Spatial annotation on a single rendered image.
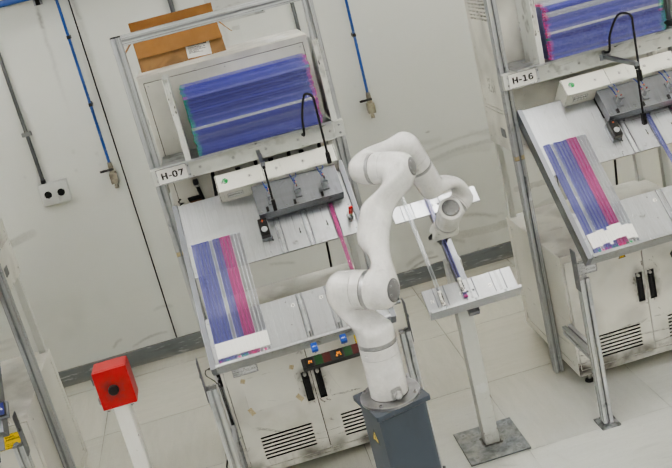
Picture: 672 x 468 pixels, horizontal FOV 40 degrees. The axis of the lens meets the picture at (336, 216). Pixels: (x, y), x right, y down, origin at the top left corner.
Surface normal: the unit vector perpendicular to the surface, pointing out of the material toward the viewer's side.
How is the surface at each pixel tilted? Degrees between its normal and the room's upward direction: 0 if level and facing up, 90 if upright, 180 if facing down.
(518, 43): 90
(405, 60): 90
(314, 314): 44
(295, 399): 90
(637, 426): 0
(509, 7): 90
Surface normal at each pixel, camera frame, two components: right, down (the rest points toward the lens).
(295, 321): -0.06, -0.48
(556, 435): -0.23, -0.93
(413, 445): 0.39, 0.18
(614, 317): 0.16, 0.26
